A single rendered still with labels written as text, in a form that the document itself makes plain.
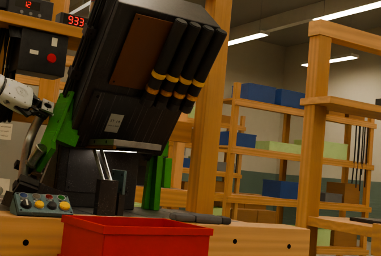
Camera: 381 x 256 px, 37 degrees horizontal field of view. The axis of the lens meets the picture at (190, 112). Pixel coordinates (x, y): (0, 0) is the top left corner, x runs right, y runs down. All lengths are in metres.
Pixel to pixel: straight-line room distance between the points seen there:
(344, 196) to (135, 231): 7.01
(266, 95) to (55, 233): 5.90
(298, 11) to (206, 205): 9.78
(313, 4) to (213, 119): 9.36
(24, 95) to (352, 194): 6.84
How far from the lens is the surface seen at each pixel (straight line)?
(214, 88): 2.54
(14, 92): 1.89
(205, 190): 2.52
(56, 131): 1.83
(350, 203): 8.33
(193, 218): 1.82
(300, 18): 12.00
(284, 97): 7.48
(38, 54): 2.11
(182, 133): 2.55
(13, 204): 1.62
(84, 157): 2.04
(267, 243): 1.96
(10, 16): 2.09
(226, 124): 10.45
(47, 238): 1.60
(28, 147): 1.96
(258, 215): 11.77
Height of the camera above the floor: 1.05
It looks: 6 degrees up
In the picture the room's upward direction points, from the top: 6 degrees clockwise
